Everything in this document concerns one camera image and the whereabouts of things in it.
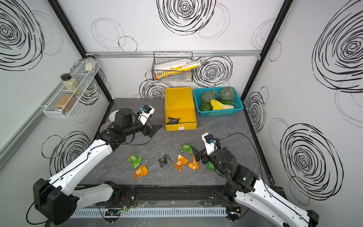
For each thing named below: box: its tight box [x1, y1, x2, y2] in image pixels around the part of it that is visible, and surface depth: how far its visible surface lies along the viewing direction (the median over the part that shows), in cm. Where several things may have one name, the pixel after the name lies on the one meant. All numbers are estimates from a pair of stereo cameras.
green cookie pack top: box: [181, 143, 194, 155], surface depth 93 cm
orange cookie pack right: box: [187, 155, 199, 171], surface depth 86 cm
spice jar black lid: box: [60, 73, 83, 96], surface depth 72 cm
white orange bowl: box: [108, 109, 119, 123], surface depth 104 cm
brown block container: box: [54, 94, 77, 113], surface depth 69 cm
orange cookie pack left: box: [133, 164, 149, 180], surface depth 83 cm
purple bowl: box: [99, 121, 112, 133], surface depth 98 cm
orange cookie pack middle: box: [173, 154, 189, 172], surface depth 86 cm
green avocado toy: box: [198, 102, 214, 111], surface depth 107 cm
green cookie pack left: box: [127, 153, 144, 169], surface depth 88 cm
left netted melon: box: [201, 90, 216, 103], surface depth 111 cm
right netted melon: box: [220, 86, 235, 101], surface depth 111 cm
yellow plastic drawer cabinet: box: [164, 87, 198, 132], surface depth 91 cm
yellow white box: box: [153, 58, 202, 80], surface depth 87 cm
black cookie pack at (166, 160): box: [158, 154, 173, 168], surface depth 87 cm
